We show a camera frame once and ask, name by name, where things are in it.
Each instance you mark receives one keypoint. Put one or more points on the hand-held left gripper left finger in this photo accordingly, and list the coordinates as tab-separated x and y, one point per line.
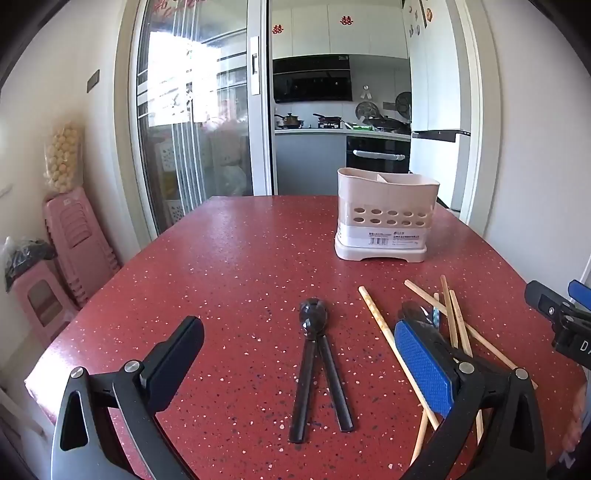
178	364

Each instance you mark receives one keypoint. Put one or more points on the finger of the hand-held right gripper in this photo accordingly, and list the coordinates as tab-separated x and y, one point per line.
581	293
547	302

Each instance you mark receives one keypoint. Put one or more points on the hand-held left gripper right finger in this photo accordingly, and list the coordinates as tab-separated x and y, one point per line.
422	364

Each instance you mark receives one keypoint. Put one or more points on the blue flowered bamboo chopstick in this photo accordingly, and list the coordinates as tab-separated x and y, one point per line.
436	316

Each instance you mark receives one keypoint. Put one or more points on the yellow flowered bamboo chopstick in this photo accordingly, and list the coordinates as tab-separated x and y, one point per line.
383	327

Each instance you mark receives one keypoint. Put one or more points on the black plastic spoon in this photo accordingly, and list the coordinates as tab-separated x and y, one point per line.
302	397
337	392

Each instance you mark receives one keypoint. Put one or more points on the beige plastic utensil holder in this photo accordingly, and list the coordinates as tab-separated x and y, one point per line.
388	240

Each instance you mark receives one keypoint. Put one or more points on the person's right forearm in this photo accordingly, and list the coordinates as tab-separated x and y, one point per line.
581	410

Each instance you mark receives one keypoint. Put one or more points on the pink plastic stool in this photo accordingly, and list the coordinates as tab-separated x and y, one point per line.
39	300

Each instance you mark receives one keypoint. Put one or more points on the stack of pink stools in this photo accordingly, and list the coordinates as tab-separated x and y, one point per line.
81	244

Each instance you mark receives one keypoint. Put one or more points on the black plastic bag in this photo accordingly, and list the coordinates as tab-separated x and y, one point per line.
25	258

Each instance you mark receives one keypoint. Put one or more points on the black built-in oven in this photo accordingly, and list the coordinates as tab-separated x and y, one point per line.
376	154

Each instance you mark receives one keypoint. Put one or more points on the grey kitchen counter cabinets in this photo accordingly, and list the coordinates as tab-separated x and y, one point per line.
309	157

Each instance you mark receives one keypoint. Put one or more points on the bag of pale balls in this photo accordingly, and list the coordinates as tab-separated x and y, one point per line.
62	157

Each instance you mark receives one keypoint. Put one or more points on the large black wok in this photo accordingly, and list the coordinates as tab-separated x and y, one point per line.
385	122

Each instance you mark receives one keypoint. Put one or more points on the white refrigerator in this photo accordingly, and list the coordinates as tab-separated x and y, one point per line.
438	83

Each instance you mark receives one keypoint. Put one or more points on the round metal strainer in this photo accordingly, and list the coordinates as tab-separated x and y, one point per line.
404	104
367	110

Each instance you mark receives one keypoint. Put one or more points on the green packet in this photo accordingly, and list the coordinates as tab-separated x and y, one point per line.
356	124

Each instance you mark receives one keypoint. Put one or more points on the black frying pan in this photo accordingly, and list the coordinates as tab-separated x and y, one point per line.
328	121

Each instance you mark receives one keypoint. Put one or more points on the lidded cooking pot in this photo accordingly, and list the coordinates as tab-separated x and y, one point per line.
289	121

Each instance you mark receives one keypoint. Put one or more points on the sliding glass door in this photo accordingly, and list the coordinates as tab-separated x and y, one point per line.
194	92

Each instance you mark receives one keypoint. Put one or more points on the black range hood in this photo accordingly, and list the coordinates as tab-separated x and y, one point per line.
311	78

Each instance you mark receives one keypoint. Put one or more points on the cluster of fridge magnets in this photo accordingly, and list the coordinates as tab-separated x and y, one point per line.
418	21

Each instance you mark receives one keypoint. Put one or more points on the white upper cabinets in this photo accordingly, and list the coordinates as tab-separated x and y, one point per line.
337	27

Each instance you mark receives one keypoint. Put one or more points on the white wall hooks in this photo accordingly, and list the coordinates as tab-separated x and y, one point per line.
366	92

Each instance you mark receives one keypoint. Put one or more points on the grey wall switch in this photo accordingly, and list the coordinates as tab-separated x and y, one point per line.
93	79

